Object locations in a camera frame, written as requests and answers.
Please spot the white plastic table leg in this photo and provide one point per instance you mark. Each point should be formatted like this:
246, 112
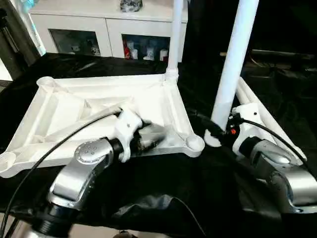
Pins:
175, 34
246, 99
267, 111
233, 64

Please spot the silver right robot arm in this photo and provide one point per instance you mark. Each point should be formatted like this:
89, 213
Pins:
282, 173

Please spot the black plastic mat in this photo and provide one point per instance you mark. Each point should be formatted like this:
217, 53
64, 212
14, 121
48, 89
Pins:
208, 198

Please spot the red carton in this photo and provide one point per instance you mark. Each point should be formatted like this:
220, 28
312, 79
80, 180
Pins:
127, 49

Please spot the black cabinet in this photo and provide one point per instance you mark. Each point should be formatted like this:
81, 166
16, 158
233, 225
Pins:
208, 25

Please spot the white cabinet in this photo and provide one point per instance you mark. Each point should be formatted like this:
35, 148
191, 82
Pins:
99, 25

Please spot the shiny dark bundle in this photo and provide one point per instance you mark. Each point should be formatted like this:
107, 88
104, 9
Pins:
131, 5

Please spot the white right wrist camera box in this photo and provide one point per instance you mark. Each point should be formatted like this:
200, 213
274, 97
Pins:
245, 124

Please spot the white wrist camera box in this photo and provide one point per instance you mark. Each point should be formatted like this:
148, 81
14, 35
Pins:
245, 124
128, 130

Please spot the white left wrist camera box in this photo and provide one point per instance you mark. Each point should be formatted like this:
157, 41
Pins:
128, 130

